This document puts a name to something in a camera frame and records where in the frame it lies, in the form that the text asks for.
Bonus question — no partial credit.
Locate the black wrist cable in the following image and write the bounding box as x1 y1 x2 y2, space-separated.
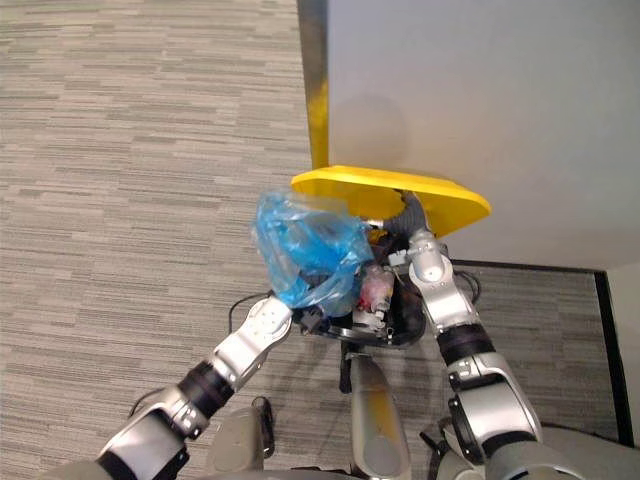
449 269 482 307
227 294 272 337

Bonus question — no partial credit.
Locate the yellow trash can lid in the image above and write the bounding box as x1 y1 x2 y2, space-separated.
289 164 492 239

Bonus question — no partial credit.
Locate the silver robot leg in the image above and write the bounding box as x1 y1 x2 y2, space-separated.
206 407 266 474
347 352 414 477

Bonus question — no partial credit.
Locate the black baseboard strip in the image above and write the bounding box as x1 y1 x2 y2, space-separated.
449 258 637 446

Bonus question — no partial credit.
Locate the metallic wall corner trim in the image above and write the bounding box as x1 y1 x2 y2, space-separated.
297 0 331 171

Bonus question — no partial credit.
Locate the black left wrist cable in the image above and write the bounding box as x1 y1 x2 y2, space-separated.
227 294 272 337

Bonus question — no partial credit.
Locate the silver robot left leg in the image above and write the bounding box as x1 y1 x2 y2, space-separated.
206 407 266 474

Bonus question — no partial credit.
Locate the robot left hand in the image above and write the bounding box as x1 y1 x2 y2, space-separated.
292 303 332 335

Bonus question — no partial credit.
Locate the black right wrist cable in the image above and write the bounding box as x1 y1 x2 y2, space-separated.
449 269 482 307

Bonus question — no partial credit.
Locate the silver robot right leg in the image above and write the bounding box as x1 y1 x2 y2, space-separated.
347 352 414 477

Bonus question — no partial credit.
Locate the red white rubbish wrapper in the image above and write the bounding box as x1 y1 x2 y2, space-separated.
357 264 397 327

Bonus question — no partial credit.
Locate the large black trash can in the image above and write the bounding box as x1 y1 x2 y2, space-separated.
294 224 431 395

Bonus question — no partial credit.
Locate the blue plastic rubbish bag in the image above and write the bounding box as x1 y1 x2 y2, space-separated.
249 187 375 319

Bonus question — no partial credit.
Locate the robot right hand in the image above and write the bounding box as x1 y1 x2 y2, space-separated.
366 192 432 237

